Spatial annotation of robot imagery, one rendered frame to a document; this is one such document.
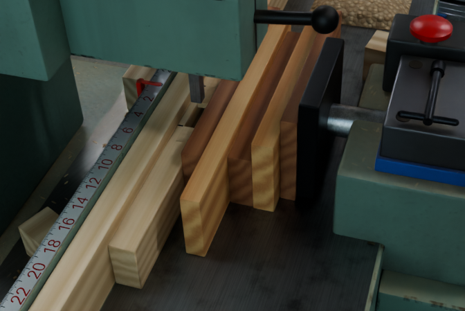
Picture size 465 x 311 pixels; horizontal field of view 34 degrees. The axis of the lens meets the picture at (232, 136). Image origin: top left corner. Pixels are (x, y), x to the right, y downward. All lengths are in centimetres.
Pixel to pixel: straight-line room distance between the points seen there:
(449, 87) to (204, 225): 20
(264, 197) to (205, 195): 7
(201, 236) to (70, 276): 10
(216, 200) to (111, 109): 33
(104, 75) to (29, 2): 39
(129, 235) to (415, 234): 20
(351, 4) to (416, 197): 32
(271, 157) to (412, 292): 14
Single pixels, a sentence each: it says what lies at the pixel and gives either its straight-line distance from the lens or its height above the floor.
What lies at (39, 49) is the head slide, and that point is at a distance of 54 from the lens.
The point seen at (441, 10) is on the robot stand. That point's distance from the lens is 124.
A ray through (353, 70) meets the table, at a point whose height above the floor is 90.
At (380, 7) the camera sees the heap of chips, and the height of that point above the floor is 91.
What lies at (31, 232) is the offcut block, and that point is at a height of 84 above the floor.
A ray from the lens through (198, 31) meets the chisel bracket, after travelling 52.
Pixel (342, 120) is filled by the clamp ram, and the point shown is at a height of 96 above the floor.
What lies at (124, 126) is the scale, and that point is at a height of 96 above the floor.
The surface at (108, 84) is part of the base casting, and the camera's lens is 89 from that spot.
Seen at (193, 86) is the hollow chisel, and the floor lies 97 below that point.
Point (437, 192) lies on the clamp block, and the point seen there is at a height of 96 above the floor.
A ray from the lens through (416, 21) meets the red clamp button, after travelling 56.
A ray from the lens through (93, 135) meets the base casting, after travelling 82.
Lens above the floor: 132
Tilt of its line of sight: 41 degrees down
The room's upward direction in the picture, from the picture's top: 3 degrees counter-clockwise
